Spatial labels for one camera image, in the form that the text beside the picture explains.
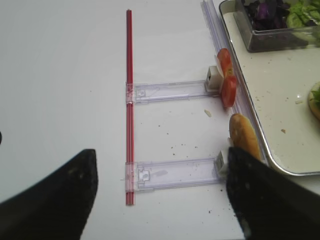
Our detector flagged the green lettuce leaves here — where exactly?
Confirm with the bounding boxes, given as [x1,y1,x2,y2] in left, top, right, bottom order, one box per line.
[286,0,320,46]

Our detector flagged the left clear vertical divider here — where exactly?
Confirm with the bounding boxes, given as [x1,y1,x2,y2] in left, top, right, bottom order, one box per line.
[201,1,266,163]

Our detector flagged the clear plastic salad container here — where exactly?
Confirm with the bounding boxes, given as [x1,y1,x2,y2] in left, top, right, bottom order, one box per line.
[233,0,320,53]

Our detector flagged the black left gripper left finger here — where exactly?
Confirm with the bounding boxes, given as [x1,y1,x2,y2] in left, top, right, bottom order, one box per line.
[0,149,98,240]

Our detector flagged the silver metal tray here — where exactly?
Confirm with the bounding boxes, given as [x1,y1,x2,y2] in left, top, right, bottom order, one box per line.
[219,0,320,176]

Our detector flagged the white pusher block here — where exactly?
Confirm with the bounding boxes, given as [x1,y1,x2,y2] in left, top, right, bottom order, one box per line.
[205,65,224,92]
[215,149,228,179]

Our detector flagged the bottom bun on tray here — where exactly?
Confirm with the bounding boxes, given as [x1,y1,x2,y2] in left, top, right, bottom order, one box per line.
[307,81,320,120]

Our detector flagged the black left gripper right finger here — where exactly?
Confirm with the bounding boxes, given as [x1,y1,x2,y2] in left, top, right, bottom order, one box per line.
[226,147,320,240]

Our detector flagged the clear rail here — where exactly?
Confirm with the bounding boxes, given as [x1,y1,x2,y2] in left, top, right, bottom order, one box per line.
[125,80,220,104]
[124,158,222,193]

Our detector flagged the left lower clear rail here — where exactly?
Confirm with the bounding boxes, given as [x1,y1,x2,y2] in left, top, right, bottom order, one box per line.
[124,158,222,193]

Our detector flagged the left upper clear rail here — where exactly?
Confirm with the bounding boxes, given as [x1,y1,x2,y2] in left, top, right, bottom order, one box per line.
[125,80,220,104]

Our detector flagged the shredded purple cabbage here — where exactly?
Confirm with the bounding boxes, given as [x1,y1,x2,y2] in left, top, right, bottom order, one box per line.
[241,0,291,31]

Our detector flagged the white pusher block upper left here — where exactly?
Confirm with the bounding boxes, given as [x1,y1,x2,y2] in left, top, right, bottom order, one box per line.
[205,65,224,92]

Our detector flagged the lettuce under tomato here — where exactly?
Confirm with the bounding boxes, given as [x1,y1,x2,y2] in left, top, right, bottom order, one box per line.
[310,89,320,108]

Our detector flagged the upright bun half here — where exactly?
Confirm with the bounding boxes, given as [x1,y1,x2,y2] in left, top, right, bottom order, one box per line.
[229,113,262,162]

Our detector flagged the left red strip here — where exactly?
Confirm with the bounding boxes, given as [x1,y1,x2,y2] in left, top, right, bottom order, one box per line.
[125,9,135,206]

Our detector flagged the upright tomato slice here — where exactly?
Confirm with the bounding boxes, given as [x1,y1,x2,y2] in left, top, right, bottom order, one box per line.
[217,48,237,108]

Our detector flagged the white pusher block lower left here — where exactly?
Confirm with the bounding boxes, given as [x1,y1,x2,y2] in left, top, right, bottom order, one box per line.
[215,149,228,179]

